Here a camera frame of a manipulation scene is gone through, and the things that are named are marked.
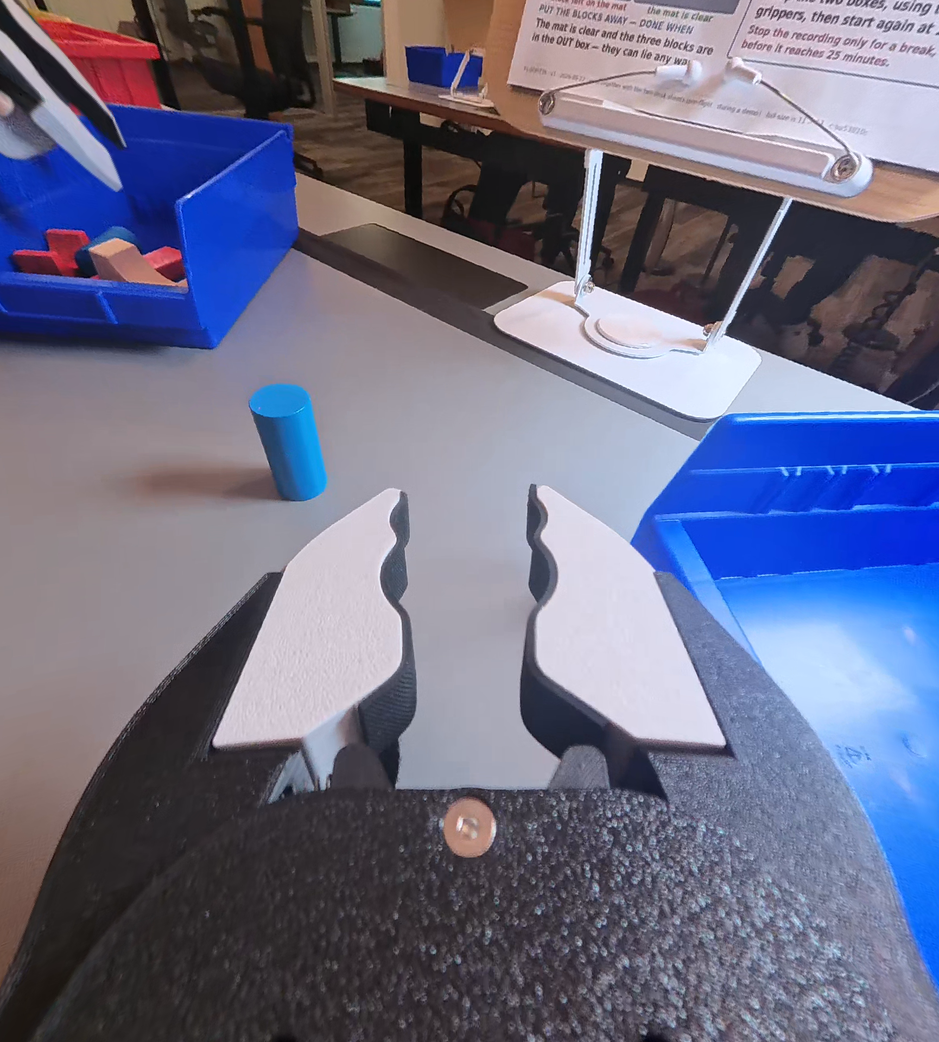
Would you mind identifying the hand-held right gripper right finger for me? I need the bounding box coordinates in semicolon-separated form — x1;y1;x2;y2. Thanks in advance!
520;485;728;758

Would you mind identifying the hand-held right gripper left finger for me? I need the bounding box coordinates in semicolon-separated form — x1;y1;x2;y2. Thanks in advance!
213;488;419;803

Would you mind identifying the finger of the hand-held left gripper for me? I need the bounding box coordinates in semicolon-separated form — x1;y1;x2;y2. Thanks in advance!
0;93;57;161
0;0;126;194

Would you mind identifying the blue wooden cylinder block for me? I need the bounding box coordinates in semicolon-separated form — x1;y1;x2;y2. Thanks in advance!
74;226;141;278
248;384;329;503

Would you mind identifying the red wooden arch block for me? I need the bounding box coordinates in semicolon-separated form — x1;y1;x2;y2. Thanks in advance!
12;230;92;278

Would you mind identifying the natural wooden arch block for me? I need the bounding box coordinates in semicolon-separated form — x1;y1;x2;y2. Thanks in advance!
88;238;189;288

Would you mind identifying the blue plastic bin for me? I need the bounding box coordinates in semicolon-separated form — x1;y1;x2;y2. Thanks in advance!
0;104;300;350
631;411;939;1042
404;45;487;89

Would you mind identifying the red plastic bin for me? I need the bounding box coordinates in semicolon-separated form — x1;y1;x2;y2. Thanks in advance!
0;16;163;131

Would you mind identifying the black office chair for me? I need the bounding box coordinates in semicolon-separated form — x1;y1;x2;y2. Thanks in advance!
193;0;318;120

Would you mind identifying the white document stand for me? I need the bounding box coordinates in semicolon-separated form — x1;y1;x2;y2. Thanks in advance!
494;0;939;422
437;49;497;107

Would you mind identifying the wooden background desk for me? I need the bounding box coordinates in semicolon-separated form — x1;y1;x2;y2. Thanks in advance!
333;75;633;221

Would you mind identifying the red and black backpack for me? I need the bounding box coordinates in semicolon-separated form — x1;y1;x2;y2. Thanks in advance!
441;183;540;262

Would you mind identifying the instruction sheet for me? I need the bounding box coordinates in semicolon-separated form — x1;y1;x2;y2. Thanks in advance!
509;0;939;177

